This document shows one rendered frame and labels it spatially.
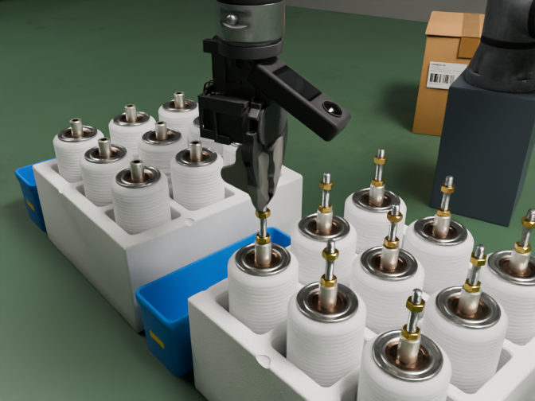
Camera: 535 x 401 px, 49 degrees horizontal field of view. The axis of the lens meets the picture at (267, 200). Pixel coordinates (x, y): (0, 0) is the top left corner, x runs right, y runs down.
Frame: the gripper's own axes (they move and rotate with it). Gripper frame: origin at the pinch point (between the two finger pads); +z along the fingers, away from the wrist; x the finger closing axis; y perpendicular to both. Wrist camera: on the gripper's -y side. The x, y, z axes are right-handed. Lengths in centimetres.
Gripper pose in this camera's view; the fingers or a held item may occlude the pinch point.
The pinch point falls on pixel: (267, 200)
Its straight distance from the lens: 73.5
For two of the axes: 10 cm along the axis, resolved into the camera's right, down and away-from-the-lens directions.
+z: 0.0, 8.6, 5.0
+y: -8.9, -2.3, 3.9
